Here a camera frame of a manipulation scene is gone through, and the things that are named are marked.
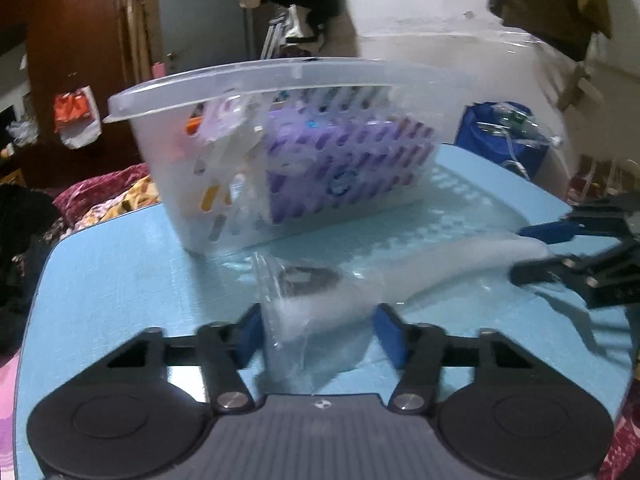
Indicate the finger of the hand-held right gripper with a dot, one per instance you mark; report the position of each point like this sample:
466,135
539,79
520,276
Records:
550,231
537,271

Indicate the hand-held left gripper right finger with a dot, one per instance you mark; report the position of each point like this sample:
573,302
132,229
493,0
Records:
390,332

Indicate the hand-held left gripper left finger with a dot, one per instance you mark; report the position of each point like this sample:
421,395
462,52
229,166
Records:
248,332

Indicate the white brush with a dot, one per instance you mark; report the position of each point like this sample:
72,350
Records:
450,266

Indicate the purple tissue pack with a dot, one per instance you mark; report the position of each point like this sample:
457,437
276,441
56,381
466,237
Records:
325,170

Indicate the white plastic basket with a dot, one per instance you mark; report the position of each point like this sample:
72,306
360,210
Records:
210,85

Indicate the clear water bottle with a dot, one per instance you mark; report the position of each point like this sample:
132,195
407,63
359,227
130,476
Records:
525,125

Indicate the blue fabric bag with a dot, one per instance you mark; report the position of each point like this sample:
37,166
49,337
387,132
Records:
475,130

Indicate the maroon floral blanket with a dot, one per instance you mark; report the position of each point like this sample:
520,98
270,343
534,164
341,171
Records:
110,197

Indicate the olive hanging bag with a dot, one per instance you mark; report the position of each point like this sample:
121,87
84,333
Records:
550,0

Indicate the pile of dark clothes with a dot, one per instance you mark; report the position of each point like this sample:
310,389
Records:
20,260

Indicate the pink patterned bed sheet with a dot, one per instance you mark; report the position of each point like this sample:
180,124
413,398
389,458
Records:
7,410

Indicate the red and white plastic bag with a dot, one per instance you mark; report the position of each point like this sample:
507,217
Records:
75,120

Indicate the black white striped garment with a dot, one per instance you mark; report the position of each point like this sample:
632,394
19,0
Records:
290,30

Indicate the grey metal door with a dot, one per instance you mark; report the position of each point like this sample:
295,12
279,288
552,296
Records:
200,10

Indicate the brown wooden wardrobe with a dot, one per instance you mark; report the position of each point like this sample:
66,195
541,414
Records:
65,35

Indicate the wooden wall bracket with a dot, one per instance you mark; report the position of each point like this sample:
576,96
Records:
575,87

